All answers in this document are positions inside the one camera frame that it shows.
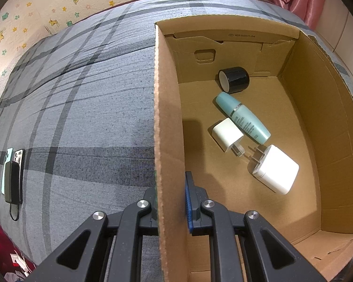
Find brown cardboard box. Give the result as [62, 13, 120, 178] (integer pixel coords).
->
[153, 18, 353, 282]

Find teal bottle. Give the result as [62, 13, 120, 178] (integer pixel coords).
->
[215, 92, 271, 145]

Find black round jar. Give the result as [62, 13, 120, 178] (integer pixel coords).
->
[218, 66, 250, 94]

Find phone with pale case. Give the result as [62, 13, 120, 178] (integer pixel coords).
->
[13, 149, 25, 169]

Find teal phone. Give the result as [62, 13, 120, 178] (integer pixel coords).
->
[0, 148, 13, 195]

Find cream cabinet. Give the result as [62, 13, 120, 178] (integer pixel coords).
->
[314, 3, 353, 86]

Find white plugs and papers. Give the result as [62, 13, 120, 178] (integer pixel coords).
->
[9, 252, 30, 277]

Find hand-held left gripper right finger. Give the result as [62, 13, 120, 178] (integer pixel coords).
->
[185, 171, 327, 282]

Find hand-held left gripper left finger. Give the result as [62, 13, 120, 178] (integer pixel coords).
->
[29, 186, 160, 282]

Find large white charger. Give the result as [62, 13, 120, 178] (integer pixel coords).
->
[247, 144, 300, 195]

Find small white charger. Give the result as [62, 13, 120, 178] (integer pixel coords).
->
[212, 118, 246, 157]

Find red cloth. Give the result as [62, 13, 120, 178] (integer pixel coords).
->
[0, 208, 37, 282]

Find black power bank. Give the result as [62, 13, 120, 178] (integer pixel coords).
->
[4, 161, 24, 204]

